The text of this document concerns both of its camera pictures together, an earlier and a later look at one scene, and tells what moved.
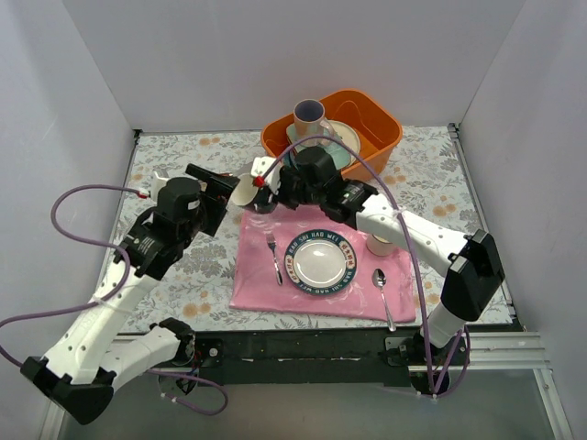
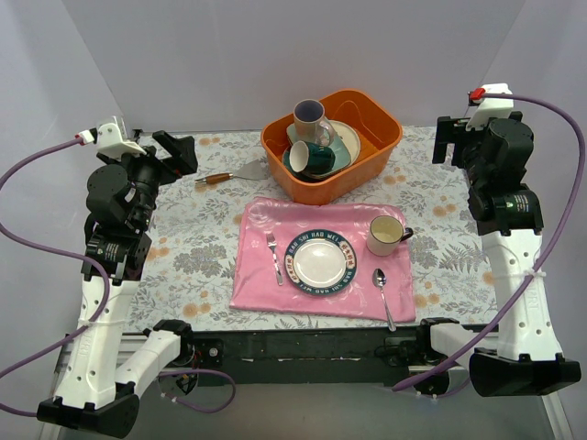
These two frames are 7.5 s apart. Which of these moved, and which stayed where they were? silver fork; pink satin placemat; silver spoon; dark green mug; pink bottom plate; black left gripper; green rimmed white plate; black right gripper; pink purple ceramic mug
Moved: black right gripper; dark green mug; black left gripper
Stayed: silver fork; pink purple ceramic mug; pink satin placemat; pink bottom plate; green rimmed white plate; silver spoon
